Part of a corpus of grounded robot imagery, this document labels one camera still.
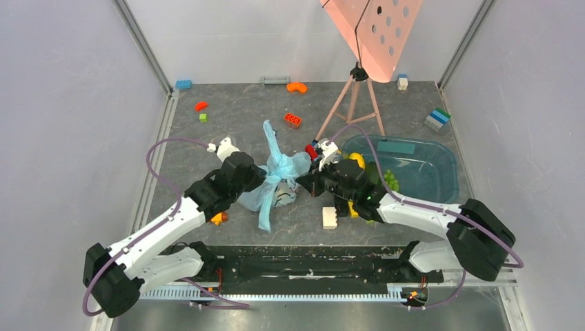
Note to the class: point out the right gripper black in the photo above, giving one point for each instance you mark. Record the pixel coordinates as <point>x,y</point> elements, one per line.
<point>309,183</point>

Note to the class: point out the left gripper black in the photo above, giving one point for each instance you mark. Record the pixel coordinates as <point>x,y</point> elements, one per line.
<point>259,176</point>

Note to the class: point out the yellow fake fruit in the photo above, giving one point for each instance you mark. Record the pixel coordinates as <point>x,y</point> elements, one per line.
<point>358,158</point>

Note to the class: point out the light blue plastic bag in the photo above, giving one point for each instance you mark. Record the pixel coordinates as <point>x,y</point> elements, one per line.
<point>279,187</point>

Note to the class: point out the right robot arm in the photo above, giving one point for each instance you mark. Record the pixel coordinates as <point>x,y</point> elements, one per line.
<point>472,238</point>

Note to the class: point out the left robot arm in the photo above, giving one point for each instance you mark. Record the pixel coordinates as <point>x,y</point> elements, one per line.
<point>118,275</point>

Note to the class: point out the green fake avocado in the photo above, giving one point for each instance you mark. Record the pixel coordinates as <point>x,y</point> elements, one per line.
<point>372,172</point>

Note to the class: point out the green fake grapes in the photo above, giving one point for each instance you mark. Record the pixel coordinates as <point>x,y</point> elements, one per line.
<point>391,180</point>

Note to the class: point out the black toy brick strip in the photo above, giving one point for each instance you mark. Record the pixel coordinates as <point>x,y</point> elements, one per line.
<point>341,207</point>

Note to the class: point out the orange yellow toy car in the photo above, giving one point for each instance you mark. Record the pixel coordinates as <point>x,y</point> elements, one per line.
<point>220,218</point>

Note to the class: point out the yellow toy brick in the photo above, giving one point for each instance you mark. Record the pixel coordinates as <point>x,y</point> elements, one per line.
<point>352,212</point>

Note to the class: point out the cream toy brick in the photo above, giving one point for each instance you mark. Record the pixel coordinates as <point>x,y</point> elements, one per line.
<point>329,218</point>

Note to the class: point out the colourful brick pile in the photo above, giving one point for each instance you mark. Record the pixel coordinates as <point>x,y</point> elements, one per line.
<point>311,151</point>

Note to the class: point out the small green cube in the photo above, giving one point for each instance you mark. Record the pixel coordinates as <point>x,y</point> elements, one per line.
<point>203,118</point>

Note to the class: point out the teal plastic bin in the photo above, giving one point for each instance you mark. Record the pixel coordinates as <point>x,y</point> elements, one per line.
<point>425,170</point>

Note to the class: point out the orange flat toy brick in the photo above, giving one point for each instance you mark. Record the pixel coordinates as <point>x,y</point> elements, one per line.
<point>292,120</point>

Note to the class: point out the red curved toy piece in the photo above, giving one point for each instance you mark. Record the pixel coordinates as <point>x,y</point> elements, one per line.
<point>202,105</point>

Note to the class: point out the orange curved toy piece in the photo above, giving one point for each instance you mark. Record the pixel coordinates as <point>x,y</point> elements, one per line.
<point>297,87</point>

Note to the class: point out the stacked grey blue green bricks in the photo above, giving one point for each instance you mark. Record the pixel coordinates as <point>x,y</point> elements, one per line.
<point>437,119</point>

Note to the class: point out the pink wooden tripod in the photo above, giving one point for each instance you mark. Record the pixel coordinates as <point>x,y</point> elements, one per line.
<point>356,76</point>

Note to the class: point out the blue toy brick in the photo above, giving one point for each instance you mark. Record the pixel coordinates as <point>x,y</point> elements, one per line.
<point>183,84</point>

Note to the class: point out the white blue small brick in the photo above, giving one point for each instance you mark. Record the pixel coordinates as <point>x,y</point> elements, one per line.
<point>402,82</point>

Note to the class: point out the grey toy bar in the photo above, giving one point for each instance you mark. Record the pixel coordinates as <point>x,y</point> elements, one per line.
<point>268,81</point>

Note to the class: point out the pink perforated board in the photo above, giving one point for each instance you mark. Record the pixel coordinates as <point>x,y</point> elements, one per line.
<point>376,31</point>

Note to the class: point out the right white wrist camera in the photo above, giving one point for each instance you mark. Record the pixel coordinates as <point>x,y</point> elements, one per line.
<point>327,151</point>

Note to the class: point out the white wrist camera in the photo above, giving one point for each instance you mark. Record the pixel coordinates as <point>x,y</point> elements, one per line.
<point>225,148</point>
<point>327,151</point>

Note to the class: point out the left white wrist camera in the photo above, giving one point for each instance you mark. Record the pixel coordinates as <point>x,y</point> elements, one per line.
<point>225,148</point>

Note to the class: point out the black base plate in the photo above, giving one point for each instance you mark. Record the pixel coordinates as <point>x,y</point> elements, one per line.
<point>307,269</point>

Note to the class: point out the white toothed rail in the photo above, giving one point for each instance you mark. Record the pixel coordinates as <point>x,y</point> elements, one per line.
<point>191,293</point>

